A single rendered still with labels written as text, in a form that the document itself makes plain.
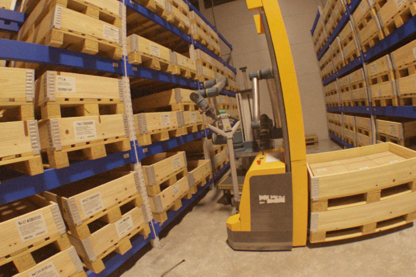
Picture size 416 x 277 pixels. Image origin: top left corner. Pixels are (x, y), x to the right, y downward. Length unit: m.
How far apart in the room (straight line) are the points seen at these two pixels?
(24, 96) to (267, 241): 2.25
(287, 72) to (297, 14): 6.82
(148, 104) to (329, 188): 2.68
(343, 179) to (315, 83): 6.14
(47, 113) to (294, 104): 1.84
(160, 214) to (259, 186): 1.16
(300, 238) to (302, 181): 0.60
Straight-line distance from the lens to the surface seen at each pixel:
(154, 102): 3.12
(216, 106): 3.04
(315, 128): 7.68
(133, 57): 2.26
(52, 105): 1.51
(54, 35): 1.68
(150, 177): 2.18
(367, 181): 1.90
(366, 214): 2.06
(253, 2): 1.92
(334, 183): 1.80
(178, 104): 2.88
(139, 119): 2.14
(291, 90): 1.67
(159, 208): 2.29
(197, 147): 3.94
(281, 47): 1.73
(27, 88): 1.47
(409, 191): 2.23
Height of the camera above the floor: 1.37
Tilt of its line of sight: 1 degrees down
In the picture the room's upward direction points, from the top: 8 degrees counter-clockwise
